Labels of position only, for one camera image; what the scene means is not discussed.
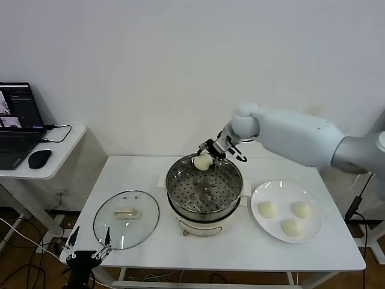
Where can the white steamed baozi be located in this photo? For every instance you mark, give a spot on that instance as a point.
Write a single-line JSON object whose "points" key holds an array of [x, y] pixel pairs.
{"points": [[267, 208], [291, 228], [300, 209], [203, 162]]}

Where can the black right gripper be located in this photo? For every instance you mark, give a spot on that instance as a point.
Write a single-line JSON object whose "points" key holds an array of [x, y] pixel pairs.
{"points": [[219, 149]]}

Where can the white side desk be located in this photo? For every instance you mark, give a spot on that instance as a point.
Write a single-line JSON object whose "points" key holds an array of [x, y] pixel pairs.
{"points": [[69, 150]]}

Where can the cream electric pot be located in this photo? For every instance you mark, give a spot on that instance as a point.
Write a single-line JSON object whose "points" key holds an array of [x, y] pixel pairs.
{"points": [[204, 225]]}

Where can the black laptop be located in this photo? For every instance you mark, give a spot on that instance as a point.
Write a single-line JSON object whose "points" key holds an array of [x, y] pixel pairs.
{"points": [[18, 135]]}

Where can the black computer mouse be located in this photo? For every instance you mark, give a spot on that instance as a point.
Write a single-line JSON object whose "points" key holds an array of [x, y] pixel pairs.
{"points": [[39, 158]]}

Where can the white table frame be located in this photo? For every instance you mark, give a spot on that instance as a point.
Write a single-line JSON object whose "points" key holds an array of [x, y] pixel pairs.
{"points": [[180, 286]]}

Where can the white wall socket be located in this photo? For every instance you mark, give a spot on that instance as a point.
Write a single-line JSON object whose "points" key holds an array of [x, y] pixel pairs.
{"points": [[60, 192]]}

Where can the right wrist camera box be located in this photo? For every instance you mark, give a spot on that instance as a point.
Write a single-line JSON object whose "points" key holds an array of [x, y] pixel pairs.
{"points": [[225, 135]]}

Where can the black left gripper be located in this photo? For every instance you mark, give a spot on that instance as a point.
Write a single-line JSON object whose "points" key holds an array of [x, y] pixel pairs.
{"points": [[82, 262]]}

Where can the white round plate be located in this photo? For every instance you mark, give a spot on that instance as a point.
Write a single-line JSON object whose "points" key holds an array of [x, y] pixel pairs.
{"points": [[286, 192]]}

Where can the steel steamer basket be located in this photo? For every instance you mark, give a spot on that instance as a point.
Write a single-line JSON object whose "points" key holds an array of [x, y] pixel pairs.
{"points": [[204, 192]]}

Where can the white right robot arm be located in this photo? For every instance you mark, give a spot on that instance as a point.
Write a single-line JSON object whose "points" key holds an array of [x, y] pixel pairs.
{"points": [[300, 141]]}

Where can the glass pot lid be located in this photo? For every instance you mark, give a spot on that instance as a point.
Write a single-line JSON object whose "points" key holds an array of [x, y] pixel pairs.
{"points": [[126, 228]]}

